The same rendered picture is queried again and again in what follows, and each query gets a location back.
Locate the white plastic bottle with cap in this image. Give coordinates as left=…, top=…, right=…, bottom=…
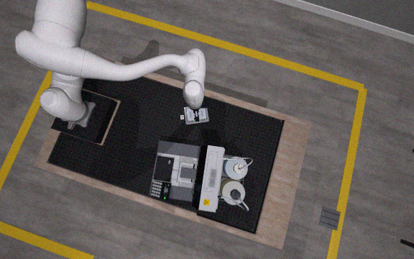
left=223, top=159, right=248, bottom=180

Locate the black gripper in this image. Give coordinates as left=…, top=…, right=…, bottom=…
left=192, top=109, right=200, bottom=122

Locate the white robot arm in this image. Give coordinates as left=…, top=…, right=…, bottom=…
left=15, top=0, right=209, bottom=130

